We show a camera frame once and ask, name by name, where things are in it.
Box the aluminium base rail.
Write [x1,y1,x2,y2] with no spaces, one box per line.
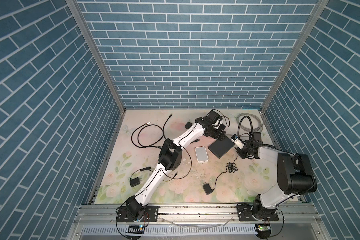
[68,202,330,240]

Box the long black cable loop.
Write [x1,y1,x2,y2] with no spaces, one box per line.
[130,113,201,150]

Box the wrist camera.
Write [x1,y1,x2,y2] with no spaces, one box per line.
[204,110,223,125]
[231,134,245,150]

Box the black adapter left side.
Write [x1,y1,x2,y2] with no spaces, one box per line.
[129,167,153,188]

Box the dark grey network switch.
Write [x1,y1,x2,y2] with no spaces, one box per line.
[208,137,235,159]

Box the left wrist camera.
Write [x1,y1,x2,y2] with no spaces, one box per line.
[204,110,223,125]

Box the grey ethernet cable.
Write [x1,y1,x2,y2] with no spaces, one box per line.
[235,113,264,133]

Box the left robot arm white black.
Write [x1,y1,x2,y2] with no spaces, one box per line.
[124,123,226,221]

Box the black power adapter with plug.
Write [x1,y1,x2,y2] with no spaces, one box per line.
[203,154,239,196]

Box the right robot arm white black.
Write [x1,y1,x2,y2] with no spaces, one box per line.
[236,141,317,222]

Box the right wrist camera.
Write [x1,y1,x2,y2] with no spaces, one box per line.
[231,134,245,150]

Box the white small router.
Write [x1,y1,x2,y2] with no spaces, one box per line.
[195,147,209,163]

